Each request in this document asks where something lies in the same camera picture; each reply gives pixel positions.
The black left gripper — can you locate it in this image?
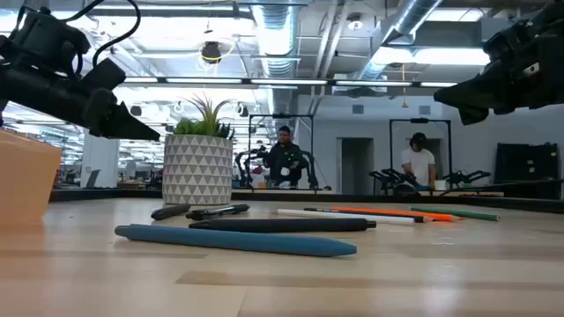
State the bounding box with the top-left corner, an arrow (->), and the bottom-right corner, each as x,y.
0,65 -> 160,142

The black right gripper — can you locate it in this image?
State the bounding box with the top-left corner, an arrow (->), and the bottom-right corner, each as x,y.
434,30 -> 564,127

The black pen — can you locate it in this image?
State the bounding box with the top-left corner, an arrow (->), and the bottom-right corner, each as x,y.
150,203 -> 192,221
188,217 -> 378,233
184,203 -> 251,221

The green pencil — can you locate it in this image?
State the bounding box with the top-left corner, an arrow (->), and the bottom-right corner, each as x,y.
409,206 -> 501,222

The orange pencil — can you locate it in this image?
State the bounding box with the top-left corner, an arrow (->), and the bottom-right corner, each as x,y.
330,205 -> 464,223

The blue pen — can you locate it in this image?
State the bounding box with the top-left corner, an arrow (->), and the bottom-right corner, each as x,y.
114,223 -> 358,258

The white pencil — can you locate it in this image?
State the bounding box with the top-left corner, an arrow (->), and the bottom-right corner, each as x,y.
276,208 -> 418,225

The succulent in triangle-patterned pot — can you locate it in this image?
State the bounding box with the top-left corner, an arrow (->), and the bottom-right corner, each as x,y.
161,94 -> 234,206

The person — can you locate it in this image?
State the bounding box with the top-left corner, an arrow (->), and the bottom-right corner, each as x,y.
399,131 -> 437,191
263,125 -> 310,189

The black cabinet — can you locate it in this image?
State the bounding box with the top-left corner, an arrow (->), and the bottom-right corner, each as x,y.
493,142 -> 561,200

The orange plastic tray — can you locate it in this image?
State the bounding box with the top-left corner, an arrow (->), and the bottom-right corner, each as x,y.
0,129 -> 63,225

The black hanging dome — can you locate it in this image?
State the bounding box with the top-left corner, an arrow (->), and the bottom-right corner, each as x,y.
200,40 -> 224,65

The long ceiling light bar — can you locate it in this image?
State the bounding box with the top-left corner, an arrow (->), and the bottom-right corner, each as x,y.
122,77 -> 459,89

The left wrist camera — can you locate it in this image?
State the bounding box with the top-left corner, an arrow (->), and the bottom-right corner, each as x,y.
81,56 -> 128,94

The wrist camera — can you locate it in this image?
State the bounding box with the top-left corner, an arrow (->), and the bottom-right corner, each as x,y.
81,56 -> 128,94
482,26 -> 530,67

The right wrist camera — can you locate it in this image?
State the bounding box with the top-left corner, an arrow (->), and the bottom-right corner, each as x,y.
482,26 -> 530,67

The silver ventilation duct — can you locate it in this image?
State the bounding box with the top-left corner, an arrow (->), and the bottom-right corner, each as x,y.
250,0 -> 301,78
359,0 -> 444,80

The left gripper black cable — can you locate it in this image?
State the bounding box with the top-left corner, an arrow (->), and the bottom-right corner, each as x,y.
61,0 -> 142,70

